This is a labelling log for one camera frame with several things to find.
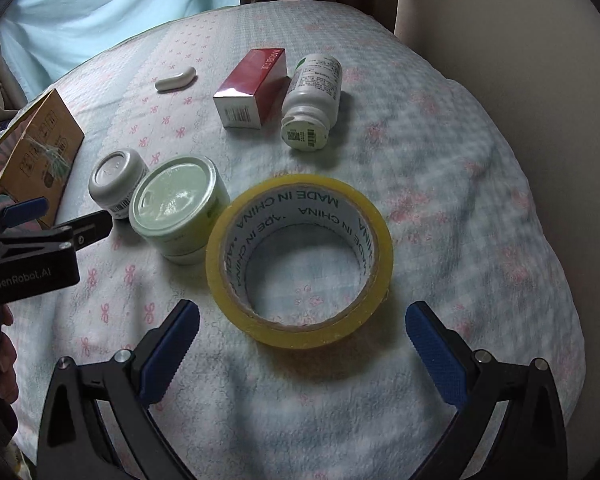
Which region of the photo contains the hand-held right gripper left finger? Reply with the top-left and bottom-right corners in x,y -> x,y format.
37,300 -> 201,480

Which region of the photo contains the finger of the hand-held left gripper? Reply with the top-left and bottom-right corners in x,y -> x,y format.
0,197 -> 50,234
42,209 -> 114,252

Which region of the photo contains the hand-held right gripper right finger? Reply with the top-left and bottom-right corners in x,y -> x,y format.
405,301 -> 569,480

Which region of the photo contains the yellow tape roll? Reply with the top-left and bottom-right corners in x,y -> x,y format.
205,174 -> 395,351

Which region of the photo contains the person's left hand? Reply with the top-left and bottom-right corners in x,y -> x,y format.
0,304 -> 20,442

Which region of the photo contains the small white bottle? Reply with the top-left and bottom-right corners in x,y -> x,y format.
88,148 -> 150,220

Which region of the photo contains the brown cardboard box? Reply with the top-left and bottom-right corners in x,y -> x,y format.
0,88 -> 86,232

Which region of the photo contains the light green round jar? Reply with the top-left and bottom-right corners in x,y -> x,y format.
129,156 -> 231,266

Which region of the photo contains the floral quilted blanket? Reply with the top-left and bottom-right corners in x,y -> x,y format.
0,0 -> 589,480

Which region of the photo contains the white oval case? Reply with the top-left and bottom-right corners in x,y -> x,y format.
154,65 -> 197,93

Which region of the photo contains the light blue cloth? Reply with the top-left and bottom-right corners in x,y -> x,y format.
0,0 -> 246,107

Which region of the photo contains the red carton box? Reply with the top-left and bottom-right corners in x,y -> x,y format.
212,47 -> 288,130

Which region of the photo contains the white pill bottle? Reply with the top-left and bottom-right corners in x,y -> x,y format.
280,53 -> 343,152

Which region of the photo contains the beige padded headboard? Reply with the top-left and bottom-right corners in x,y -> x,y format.
394,0 -> 600,438

